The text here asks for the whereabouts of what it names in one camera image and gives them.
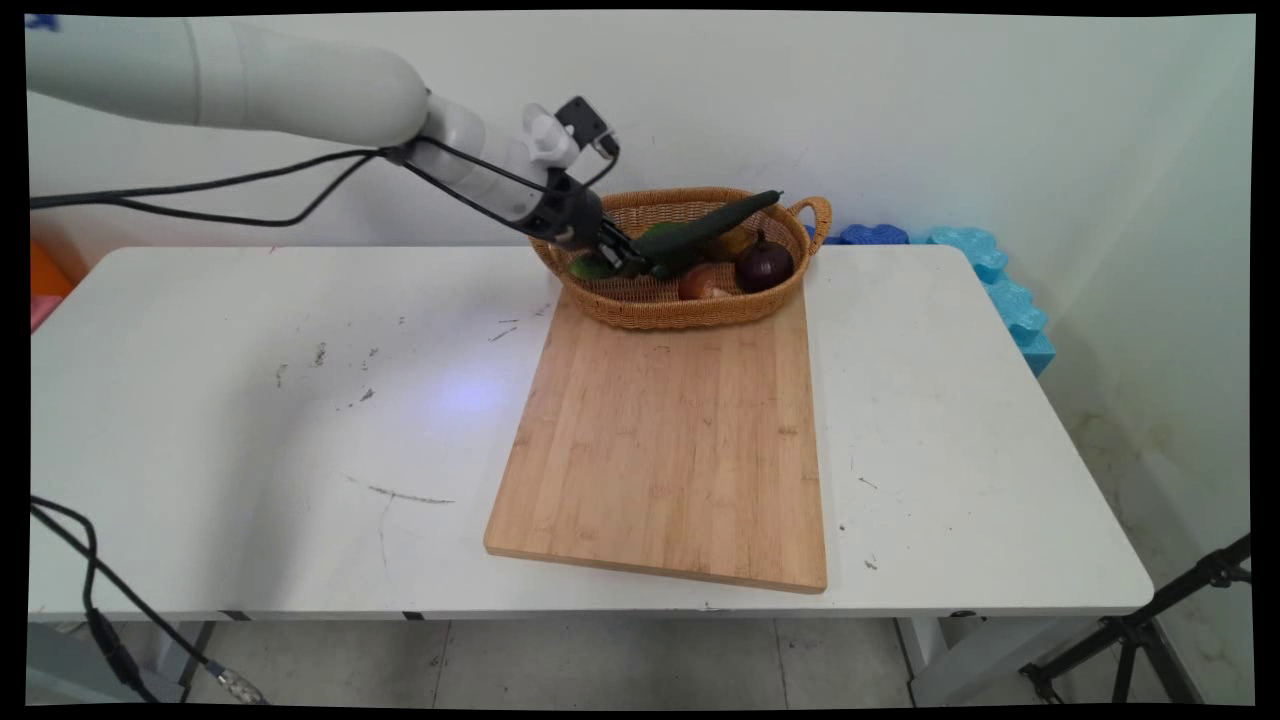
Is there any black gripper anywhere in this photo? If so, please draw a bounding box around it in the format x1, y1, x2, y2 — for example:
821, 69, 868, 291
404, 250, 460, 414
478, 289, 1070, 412
528, 168, 651, 280

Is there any dark green cucumber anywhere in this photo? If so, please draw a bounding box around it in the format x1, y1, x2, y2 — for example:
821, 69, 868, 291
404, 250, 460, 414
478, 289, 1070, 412
568, 189, 785, 282

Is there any green bell pepper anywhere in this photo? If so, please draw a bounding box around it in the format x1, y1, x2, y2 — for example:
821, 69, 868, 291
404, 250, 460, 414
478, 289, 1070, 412
632, 222, 703, 278

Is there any brown onion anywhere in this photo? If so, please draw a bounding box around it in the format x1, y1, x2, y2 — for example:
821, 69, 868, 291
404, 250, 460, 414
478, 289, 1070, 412
678, 262, 742, 302

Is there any woven wicker basket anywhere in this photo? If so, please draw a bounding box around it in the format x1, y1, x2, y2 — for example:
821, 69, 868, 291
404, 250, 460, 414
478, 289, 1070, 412
527, 186, 833, 331

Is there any purple red onion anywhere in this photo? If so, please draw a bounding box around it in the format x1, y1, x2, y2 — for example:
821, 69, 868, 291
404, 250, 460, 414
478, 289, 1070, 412
735, 230, 796, 294

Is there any bamboo cutting board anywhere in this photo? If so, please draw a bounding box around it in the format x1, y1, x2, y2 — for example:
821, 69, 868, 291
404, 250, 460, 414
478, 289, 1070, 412
484, 290, 829, 595

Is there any dark blue foam piece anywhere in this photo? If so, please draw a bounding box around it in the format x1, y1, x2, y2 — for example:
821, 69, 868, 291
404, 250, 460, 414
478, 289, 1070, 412
802, 224, 911, 247

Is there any light blue foam mat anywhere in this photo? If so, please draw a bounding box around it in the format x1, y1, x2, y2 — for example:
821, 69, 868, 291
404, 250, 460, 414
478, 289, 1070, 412
912, 227, 1057, 378

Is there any white table leg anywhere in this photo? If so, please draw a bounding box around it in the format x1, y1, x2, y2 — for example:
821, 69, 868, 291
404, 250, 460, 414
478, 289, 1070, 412
893, 615, 1041, 707
148, 620, 217, 703

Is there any orange object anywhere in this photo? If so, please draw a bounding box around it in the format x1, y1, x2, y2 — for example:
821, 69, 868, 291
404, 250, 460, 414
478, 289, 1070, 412
30, 240, 77, 300

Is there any black tripod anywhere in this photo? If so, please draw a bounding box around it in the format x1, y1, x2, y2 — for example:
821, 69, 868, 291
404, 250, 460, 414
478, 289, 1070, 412
1018, 534, 1253, 706

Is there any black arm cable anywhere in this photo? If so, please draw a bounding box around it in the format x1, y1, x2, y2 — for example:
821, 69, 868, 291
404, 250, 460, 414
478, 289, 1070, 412
30, 133, 621, 233

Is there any black cable with metal plug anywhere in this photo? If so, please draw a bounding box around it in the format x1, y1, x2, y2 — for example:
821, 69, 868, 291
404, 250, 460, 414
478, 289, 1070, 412
30, 494, 269, 705

